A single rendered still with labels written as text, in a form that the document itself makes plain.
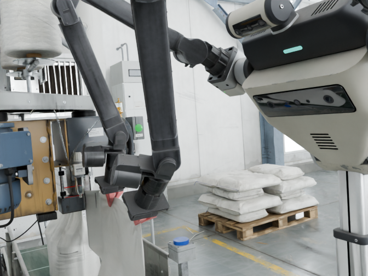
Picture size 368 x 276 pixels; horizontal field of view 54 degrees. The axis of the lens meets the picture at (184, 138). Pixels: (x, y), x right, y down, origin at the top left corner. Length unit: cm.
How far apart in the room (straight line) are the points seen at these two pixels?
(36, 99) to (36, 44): 16
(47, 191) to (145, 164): 60
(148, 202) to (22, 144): 39
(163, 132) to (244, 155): 623
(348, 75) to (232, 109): 593
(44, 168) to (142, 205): 54
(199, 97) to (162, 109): 566
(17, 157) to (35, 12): 41
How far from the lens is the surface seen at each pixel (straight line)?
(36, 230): 417
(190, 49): 110
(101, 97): 106
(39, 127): 130
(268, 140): 717
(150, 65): 64
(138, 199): 86
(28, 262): 291
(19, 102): 112
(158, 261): 171
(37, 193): 132
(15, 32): 114
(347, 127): 97
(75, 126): 132
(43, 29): 114
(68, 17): 101
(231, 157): 672
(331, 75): 86
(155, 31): 62
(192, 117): 624
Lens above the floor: 131
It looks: 3 degrees down
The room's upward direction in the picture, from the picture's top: 4 degrees counter-clockwise
